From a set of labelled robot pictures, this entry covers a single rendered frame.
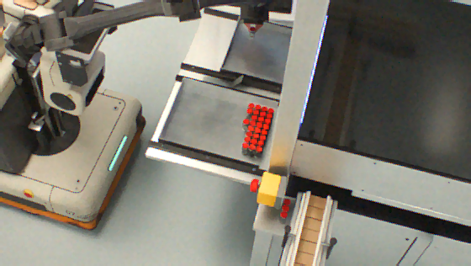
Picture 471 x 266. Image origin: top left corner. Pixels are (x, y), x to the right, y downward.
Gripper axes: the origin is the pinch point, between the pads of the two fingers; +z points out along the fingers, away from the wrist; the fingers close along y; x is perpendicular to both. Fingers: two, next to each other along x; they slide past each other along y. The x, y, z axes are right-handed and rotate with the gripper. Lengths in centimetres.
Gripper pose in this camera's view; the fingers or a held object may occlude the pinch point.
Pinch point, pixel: (252, 29)
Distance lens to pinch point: 236.4
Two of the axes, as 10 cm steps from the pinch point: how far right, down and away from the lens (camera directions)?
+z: -0.7, 5.5, 8.3
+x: 0.1, -8.4, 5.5
